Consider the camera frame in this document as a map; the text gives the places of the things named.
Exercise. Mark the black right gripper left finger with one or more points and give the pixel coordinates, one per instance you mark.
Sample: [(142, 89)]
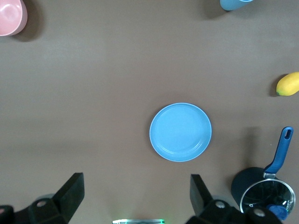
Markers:
[(70, 196)]

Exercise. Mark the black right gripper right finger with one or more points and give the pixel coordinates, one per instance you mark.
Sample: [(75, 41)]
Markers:
[(201, 200)]

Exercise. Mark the blue shallow bowl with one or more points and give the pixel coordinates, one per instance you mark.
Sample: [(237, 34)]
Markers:
[(181, 131)]

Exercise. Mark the glass lid with blue knob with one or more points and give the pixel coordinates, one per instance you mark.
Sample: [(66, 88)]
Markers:
[(268, 193)]

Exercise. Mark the brown table cover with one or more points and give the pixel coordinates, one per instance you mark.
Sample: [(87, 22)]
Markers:
[(93, 93)]

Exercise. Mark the yellow lemon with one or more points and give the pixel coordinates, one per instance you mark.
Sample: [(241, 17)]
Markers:
[(288, 85)]

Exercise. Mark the pink deep bowl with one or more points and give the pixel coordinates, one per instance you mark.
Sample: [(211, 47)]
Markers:
[(9, 16)]

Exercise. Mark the blue plastic cup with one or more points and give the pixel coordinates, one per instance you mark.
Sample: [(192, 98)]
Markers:
[(233, 4)]

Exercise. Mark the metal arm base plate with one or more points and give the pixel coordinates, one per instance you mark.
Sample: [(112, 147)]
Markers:
[(140, 221)]

